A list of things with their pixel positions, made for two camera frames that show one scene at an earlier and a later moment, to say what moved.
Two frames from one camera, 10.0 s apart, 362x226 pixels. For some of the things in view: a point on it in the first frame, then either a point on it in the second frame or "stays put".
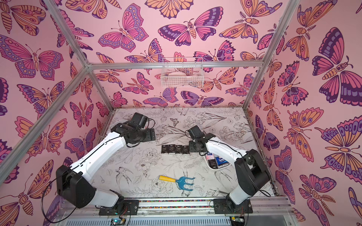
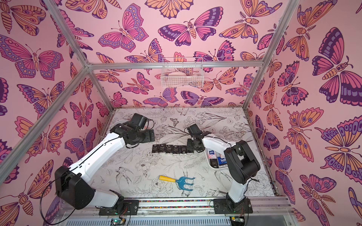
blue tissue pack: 221,162 stays put
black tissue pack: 171,148 -> 162,148
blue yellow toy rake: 180,181 stays put
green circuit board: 117,221 stays put
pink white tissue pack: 210,156 stays put
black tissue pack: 178,149 -> 169,149
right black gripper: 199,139 stays put
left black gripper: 149,137 stays put
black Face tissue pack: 164,149 -> 155,148
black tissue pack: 185,149 -> 176,149
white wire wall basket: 185,72 stays put
